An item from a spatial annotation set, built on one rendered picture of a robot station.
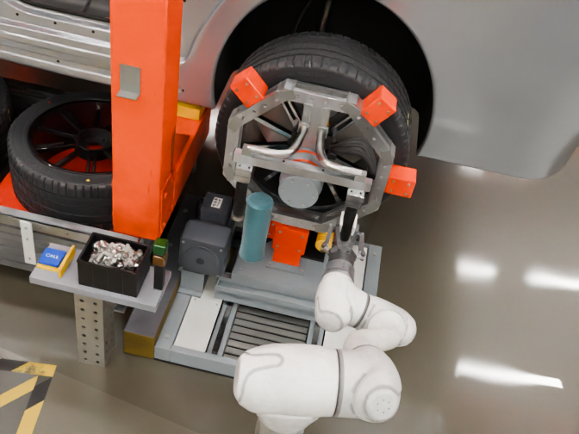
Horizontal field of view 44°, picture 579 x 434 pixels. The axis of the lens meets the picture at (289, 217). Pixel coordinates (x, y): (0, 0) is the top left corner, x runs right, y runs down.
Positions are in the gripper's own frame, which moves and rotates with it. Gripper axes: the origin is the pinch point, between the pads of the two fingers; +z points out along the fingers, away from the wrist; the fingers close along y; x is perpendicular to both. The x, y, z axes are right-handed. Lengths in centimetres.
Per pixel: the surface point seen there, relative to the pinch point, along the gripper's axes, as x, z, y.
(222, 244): -43, 22, -41
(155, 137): 13, 4, -63
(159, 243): -17, -10, -56
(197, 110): -10, 56, -62
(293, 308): -69, 23, -10
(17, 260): -66, 12, -118
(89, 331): -64, -15, -79
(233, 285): -68, 27, -36
